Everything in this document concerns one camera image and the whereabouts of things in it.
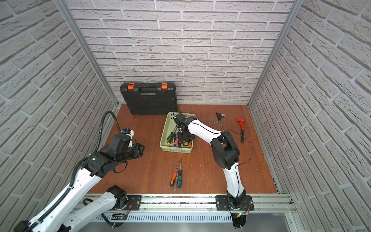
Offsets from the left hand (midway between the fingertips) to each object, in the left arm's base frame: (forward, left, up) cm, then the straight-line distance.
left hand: (144, 145), depth 74 cm
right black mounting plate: (-24, -41, -19) cm, 51 cm away
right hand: (+12, -23, -15) cm, 29 cm away
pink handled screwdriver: (+11, -15, -16) cm, 25 cm away
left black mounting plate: (-23, +5, -20) cm, 31 cm away
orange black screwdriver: (-13, -15, -17) cm, 26 cm away
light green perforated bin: (+26, -10, -18) cm, 33 cm away
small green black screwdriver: (-11, -18, -18) cm, 28 cm away
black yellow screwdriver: (+16, -11, -17) cm, 26 cm away
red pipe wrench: (+28, -64, -17) cm, 72 cm away
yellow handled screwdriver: (+8, -22, -13) cm, 27 cm away
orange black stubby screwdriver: (+10, -24, -17) cm, 31 cm away
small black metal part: (+35, -48, -17) cm, 62 cm away
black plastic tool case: (+38, +4, -1) cm, 38 cm away
